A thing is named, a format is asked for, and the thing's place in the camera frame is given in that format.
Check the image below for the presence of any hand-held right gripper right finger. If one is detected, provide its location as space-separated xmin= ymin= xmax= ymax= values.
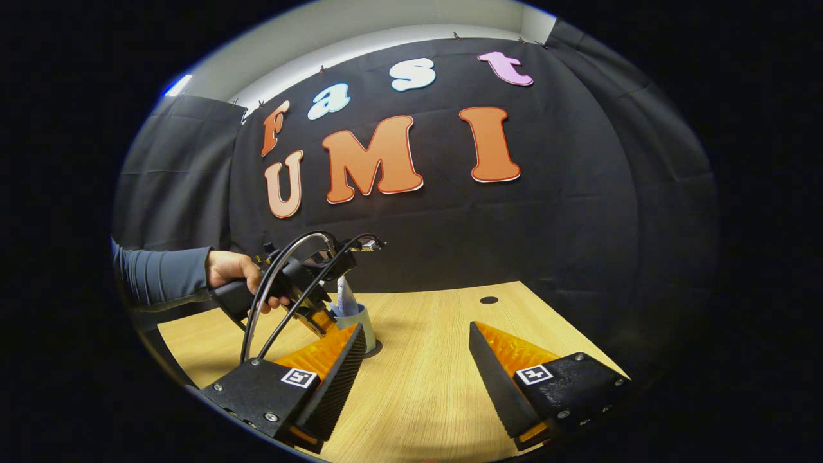
xmin=468 ymin=322 xmax=634 ymax=451

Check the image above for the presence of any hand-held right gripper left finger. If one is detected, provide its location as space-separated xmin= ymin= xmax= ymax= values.
xmin=199 ymin=323 xmax=367 ymax=451

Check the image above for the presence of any white toothbrush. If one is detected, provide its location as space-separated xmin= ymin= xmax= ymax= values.
xmin=336 ymin=275 xmax=361 ymax=317

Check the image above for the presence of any blue cup with wooden handle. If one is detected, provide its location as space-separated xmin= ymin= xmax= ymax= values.
xmin=329 ymin=302 xmax=377 ymax=353

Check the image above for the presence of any wooden desktop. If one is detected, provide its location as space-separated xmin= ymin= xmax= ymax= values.
xmin=158 ymin=281 xmax=631 ymax=463

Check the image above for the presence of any black backdrop cloth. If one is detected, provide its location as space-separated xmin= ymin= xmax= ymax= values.
xmin=111 ymin=19 xmax=721 ymax=374

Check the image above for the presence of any grey cable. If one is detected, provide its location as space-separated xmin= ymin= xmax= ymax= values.
xmin=240 ymin=231 xmax=338 ymax=364

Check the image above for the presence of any black cable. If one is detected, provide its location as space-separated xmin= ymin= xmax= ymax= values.
xmin=256 ymin=233 xmax=383 ymax=359

